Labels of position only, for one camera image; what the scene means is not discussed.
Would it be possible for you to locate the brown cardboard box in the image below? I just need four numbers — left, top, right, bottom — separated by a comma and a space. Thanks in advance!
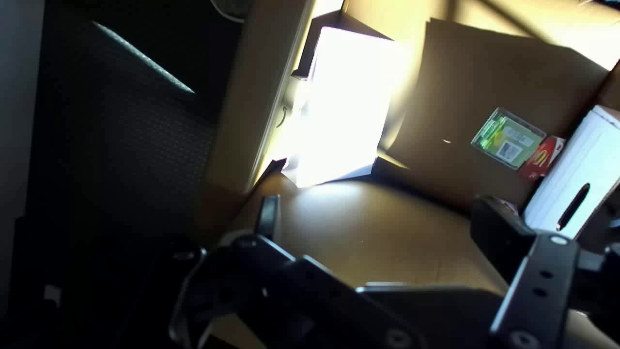
194, 0, 618, 293

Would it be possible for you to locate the red fast food packet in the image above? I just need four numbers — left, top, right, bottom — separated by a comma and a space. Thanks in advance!
520, 136, 566, 181

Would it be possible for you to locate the green white shipping label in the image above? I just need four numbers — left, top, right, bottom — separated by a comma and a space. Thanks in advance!
471, 107, 547, 171

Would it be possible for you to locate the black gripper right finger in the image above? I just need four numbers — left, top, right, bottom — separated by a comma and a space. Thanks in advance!
471, 196, 580, 349

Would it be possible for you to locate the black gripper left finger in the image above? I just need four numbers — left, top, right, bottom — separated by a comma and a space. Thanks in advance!
169, 196, 415, 349

